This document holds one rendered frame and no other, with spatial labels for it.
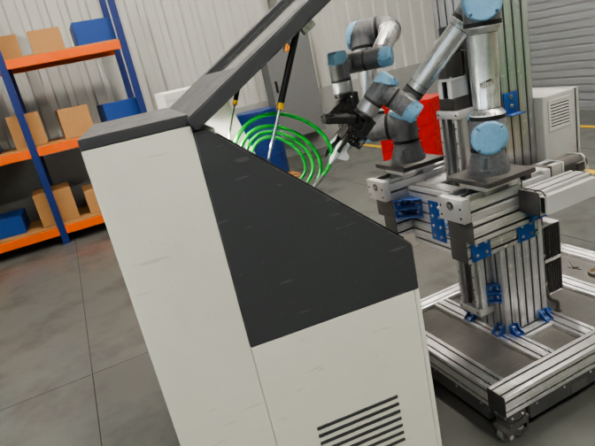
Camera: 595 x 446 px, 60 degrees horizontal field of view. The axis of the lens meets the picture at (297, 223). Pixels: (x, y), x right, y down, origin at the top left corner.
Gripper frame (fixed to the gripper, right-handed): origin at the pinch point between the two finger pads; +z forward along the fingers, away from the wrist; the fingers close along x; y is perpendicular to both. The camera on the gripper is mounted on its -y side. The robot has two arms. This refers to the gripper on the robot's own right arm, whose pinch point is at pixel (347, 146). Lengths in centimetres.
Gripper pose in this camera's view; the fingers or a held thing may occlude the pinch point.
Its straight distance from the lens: 204.2
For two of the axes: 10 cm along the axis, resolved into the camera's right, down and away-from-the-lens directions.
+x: -3.1, -2.3, 9.2
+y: 9.3, -2.8, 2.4
